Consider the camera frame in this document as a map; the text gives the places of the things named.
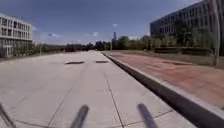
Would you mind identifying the pole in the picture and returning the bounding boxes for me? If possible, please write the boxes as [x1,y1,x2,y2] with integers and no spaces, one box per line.
[210,0,222,67]

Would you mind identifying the flat concrete slab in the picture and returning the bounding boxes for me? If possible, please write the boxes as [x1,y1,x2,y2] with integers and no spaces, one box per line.
[94,59,110,64]
[64,59,86,65]

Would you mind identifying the red brick ground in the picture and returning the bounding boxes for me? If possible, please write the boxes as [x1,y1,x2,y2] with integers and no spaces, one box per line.
[108,51,224,111]

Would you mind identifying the white building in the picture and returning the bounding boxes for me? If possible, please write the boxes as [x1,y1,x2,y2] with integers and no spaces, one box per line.
[0,13,34,58]

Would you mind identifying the low dark hedge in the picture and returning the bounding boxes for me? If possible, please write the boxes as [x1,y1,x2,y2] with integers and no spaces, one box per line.
[154,46,213,56]

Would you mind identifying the low concrete kerb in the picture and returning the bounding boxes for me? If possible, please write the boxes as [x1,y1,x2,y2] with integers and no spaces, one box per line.
[100,50,224,128]

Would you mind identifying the large dark building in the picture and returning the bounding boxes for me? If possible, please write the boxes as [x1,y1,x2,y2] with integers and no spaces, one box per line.
[149,0,224,51]

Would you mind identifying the line of trees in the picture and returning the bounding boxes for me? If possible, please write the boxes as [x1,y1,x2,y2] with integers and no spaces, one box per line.
[13,34,218,56]

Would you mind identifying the grass strip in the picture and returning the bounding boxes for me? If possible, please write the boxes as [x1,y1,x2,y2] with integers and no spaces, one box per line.
[113,49,224,70]

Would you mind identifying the pale concrete slab pavement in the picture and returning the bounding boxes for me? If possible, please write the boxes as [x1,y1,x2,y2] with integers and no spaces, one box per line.
[0,49,198,128]

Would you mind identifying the robot's own part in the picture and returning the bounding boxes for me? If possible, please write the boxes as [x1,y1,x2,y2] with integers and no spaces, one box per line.
[69,104,90,128]
[136,102,158,128]

